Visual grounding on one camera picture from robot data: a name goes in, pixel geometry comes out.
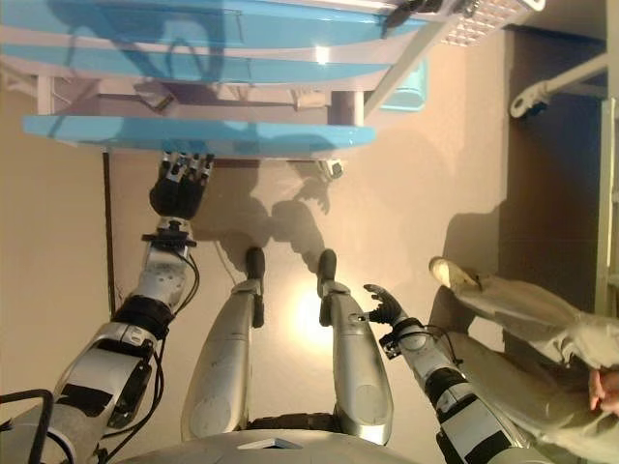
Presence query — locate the blue-fronted cart drawer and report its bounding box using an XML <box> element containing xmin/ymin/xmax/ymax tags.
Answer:
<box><xmin>21</xmin><ymin>79</ymin><xmax>378</xmax><ymax>152</ymax></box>

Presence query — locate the left silver robot leg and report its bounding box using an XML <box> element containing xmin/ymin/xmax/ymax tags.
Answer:
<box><xmin>181</xmin><ymin>246</ymin><xmax>268</xmax><ymax>442</ymax></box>

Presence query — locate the person in beige trousers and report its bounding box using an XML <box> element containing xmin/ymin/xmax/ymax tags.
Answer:
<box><xmin>427</xmin><ymin>255</ymin><xmax>619</xmax><ymax>451</ymax></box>

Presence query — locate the white mesh side basket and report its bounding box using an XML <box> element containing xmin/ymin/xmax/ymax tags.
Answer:
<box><xmin>443</xmin><ymin>0</ymin><xmax>529</xmax><ymax>48</ymax></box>

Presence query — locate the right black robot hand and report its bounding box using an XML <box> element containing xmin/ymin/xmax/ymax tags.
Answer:
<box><xmin>363</xmin><ymin>283</ymin><xmax>410</xmax><ymax>335</ymax></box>

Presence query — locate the white hospital bed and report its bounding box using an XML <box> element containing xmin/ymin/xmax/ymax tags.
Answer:
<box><xmin>509</xmin><ymin>51</ymin><xmax>619</xmax><ymax>315</ymax></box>

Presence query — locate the blue-lidded waste bin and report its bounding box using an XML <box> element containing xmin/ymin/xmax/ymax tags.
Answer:
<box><xmin>376</xmin><ymin>57</ymin><xmax>429</xmax><ymax>115</ymax></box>

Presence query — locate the cart caster wheel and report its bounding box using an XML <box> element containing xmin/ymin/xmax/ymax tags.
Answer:
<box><xmin>317</xmin><ymin>157</ymin><xmax>346</xmax><ymax>182</ymax></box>

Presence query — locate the white medical cart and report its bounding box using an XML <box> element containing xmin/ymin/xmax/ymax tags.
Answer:
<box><xmin>0</xmin><ymin>0</ymin><xmax>547</xmax><ymax>181</ymax></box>

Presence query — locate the silver robot leg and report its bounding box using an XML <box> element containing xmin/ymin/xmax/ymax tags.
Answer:
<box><xmin>316</xmin><ymin>247</ymin><xmax>394</xmax><ymax>447</ymax></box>
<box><xmin>181</xmin><ymin>246</ymin><xmax>268</xmax><ymax>442</ymax></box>

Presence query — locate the thick black cable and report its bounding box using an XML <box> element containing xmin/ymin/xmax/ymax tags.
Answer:
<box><xmin>0</xmin><ymin>388</ymin><xmax>55</xmax><ymax>464</ymax></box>

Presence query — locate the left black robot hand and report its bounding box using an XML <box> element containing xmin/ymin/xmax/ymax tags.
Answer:
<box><xmin>148</xmin><ymin>150</ymin><xmax>216</xmax><ymax>218</ymax></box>

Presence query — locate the grey robot torso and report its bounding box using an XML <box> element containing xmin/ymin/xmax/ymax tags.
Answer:
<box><xmin>115</xmin><ymin>428</ymin><xmax>465</xmax><ymax>464</ymax></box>

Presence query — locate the right silver robot leg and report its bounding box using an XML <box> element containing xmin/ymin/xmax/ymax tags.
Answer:
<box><xmin>316</xmin><ymin>247</ymin><xmax>394</xmax><ymax>447</ymax></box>

